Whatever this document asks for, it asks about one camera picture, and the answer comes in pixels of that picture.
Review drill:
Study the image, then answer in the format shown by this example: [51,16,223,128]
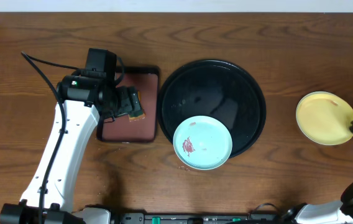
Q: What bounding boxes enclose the green and orange sponge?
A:
[129,91,145,122]

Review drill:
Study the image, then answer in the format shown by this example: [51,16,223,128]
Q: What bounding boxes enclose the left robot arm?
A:
[0,75,142,224]

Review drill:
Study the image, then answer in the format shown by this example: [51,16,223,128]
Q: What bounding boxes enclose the round black serving tray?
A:
[157,60,267,157]

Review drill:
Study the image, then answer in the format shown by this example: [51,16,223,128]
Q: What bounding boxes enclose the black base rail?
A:
[70,212,292,224]

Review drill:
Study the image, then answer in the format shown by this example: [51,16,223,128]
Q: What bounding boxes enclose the lower light blue plate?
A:
[172,116,232,170]

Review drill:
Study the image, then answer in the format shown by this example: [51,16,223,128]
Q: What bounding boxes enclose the yellow plate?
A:
[296,91,353,146]

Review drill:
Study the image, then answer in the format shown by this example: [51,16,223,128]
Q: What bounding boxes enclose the rectangular black tray brown mat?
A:
[96,66,160,142]

